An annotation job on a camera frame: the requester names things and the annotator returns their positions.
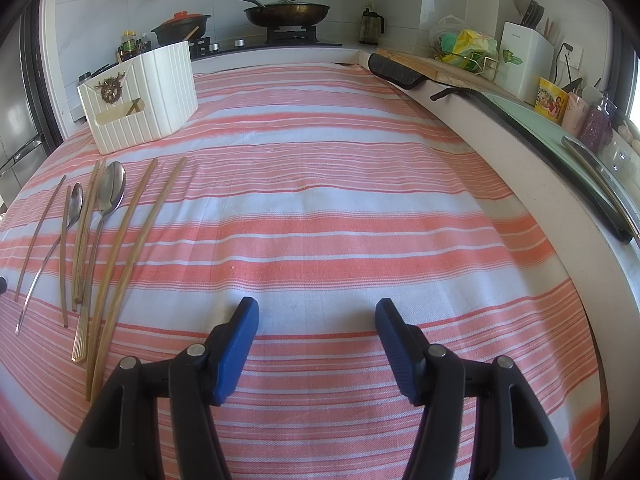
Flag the white ribbed utensil holder box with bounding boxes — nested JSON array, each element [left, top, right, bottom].
[[77, 41, 200, 156]]

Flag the large steel spoon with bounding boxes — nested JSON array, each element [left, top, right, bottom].
[[71, 161, 127, 364]]

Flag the white wall socket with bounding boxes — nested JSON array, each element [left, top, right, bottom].
[[556, 42, 585, 71]]

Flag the black gas stove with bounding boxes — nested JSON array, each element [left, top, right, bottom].
[[190, 25, 346, 57]]

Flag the black-handled kitchen knives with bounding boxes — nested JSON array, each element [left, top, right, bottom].
[[519, 0, 547, 29]]

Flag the bunch of wooden chopsticks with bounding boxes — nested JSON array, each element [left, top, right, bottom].
[[15, 157, 188, 403]]

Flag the dark glass pitcher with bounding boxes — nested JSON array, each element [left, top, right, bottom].
[[359, 6, 386, 46]]

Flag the small steel spoon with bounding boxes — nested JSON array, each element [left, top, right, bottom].
[[15, 182, 85, 337]]

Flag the plastic bags of groceries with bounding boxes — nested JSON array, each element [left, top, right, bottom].
[[430, 15, 501, 68]]

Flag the steel refrigerator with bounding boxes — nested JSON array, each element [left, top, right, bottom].
[[0, 15, 61, 201]]

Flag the yellow snack packet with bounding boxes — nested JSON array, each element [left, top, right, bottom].
[[533, 77, 570, 125]]

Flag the wooden cutting board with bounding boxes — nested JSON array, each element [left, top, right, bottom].
[[375, 47, 506, 93]]

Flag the pink white striped tablecloth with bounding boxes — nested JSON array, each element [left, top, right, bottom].
[[0, 62, 613, 480]]

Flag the black clay pot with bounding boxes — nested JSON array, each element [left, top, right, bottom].
[[151, 16, 212, 47]]

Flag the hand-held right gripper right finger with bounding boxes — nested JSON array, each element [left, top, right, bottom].
[[375, 297, 581, 480]]

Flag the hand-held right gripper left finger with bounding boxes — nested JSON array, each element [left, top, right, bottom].
[[57, 296, 261, 480]]

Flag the glass wok lid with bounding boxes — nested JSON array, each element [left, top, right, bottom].
[[264, 0, 327, 14]]

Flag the dark grey mat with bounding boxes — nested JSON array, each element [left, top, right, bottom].
[[367, 52, 430, 91]]

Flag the black wok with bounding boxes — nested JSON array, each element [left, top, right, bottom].
[[222, 0, 332, 28]]

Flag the white knife block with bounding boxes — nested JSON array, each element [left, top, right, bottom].
[[500, 21, 556, 106]]

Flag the pink cup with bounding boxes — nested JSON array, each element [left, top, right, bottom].
[[561, 92, 591, 138]]

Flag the black-rimmed glass board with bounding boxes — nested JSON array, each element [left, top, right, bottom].
[[430, 85, 637, 243]]

